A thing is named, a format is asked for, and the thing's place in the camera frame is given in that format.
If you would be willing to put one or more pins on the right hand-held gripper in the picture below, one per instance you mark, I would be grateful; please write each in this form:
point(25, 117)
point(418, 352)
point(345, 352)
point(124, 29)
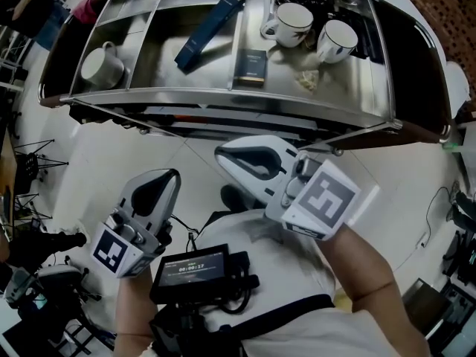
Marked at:
point(327, 199)

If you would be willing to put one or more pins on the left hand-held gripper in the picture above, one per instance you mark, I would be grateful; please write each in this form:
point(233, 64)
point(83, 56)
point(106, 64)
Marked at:
point(119, 247)

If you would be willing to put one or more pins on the stainless steel cart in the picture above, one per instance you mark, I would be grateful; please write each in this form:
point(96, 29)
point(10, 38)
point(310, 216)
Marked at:
point(208, 95)

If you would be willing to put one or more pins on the person's right forearm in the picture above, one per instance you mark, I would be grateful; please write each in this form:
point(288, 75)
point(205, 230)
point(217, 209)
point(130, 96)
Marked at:
point(357, 262)

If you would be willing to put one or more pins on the person's left forearm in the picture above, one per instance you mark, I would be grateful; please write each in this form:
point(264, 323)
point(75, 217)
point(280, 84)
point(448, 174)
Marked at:
point(134, 303)

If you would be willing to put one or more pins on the person's black shoe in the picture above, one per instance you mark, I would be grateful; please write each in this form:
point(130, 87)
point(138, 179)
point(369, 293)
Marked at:
point(236, 199)

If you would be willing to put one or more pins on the black monitor screen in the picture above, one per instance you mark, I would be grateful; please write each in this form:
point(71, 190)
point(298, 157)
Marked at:
point(191, 270)

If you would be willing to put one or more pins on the clear snack bag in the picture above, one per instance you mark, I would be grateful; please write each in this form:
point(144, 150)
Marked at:
point(308, 81)

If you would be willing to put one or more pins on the small dark box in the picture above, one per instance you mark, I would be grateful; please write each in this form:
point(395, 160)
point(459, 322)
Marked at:
point(251, 67)

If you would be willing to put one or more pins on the person's white shirt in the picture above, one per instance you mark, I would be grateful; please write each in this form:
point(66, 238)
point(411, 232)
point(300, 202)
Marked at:
point(290, 262)

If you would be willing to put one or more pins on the black tripod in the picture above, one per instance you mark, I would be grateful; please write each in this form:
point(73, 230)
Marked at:
point(41, 154)

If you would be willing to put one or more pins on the grey office chair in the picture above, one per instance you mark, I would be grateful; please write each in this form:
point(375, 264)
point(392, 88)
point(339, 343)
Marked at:
point(59, 275)

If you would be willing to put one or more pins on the grey mug with saucer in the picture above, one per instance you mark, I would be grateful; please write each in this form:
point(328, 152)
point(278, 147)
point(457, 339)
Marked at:
point(102, 67)

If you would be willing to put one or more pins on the white mug with leaf print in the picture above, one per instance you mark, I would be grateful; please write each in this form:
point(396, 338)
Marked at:
point(292, 26)

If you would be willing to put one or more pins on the white mug with blue mark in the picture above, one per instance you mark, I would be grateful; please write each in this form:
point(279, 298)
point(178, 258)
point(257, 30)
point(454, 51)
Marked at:
point(336, 43)

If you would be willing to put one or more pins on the long navy box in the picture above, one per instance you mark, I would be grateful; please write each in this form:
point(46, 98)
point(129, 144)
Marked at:
point(208, 32)

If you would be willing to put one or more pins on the black tray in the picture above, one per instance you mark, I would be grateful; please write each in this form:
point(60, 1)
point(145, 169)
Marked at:
point(366, 24)

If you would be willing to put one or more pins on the white power strip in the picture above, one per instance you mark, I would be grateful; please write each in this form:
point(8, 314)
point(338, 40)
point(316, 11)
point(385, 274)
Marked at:
point(423, 240)

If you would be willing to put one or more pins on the black device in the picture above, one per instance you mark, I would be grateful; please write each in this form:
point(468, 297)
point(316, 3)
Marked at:
point(463, 206)

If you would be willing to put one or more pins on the white round stool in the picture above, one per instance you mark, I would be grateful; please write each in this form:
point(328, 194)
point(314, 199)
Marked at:
point(457, 87)

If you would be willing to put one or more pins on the black equipment cases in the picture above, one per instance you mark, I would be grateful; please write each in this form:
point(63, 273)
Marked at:
point(446, 303)

